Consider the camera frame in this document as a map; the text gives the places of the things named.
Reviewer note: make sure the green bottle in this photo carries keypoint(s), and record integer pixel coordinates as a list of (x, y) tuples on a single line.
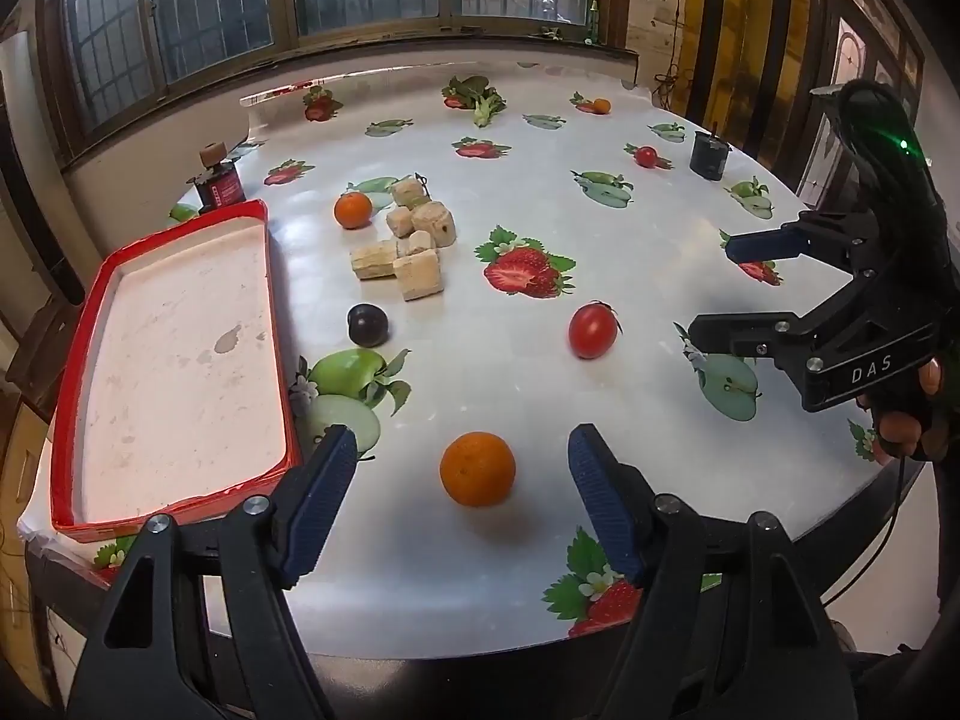
[(593, 22)]

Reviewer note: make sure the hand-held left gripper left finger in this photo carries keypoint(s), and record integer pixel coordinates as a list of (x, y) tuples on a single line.
[(330, 480)]

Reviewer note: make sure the small black cup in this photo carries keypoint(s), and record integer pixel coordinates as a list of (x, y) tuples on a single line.
[(709, 154)]

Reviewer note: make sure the person's right hand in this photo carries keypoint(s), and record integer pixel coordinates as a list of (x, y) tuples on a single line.
[(900, 427)]

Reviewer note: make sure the red rectangular tray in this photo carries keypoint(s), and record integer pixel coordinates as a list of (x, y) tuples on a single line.
[(172, 360)]

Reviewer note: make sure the beige cylindrical chunk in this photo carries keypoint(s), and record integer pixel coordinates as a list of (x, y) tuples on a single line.
[(399, 223), (435, 223), (410, 191), (373, 261), (417, 242), (418, 277)]

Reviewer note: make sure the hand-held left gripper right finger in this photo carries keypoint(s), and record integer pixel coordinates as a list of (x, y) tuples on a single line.
[(596, 487)]

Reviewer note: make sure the large orange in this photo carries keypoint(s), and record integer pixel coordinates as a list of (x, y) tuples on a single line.
[(478, 469)]

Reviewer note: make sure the fruit-printed tablecloth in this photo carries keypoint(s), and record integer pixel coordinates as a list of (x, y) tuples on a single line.
[(480, 375)]

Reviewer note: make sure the green leafy vegetable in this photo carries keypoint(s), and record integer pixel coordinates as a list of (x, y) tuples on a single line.
[(484, 106)]

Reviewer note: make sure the dark jar with red label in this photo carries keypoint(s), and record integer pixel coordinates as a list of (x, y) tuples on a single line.
[(221, 187)]

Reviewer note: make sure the barred window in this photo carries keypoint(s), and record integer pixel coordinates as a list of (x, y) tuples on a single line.
[(285, 7)]

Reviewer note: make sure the tiny red tomato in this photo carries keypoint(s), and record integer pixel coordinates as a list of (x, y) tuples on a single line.
[(646, 157)]

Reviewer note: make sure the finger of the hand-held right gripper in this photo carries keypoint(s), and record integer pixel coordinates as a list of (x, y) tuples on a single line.
[(765, 244), (739, 334)]

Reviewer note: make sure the wooden door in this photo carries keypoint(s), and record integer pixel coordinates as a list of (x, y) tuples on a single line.
[(862, 37)]

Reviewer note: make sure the red cherry tomato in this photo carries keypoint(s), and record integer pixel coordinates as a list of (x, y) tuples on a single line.
[(593, 330)]

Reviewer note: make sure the dark purple plum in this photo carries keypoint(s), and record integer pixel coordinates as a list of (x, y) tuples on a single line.
[(367, 325)]

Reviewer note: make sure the small orange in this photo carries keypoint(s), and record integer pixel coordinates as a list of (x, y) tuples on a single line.
[(353, 211)]

